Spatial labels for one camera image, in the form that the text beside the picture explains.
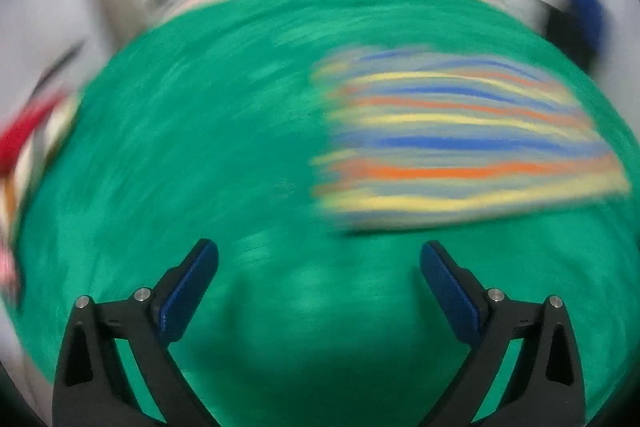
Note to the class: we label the green blanket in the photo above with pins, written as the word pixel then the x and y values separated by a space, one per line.
pixel 200 132

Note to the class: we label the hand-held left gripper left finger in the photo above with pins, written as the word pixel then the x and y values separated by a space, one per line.
pixel 187 292

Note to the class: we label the red and white cloth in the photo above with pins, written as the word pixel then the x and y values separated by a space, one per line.
pixel 20 142

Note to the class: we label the dark clothes pile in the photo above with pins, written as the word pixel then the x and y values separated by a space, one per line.
pixel 560 32

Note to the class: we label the blue cloth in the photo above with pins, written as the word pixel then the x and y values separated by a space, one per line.
pixel 587 17

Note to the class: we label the striped small shirt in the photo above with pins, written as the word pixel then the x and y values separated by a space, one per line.
pixel 450 142

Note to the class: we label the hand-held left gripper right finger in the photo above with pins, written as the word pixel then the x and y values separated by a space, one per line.
pixel 452 294

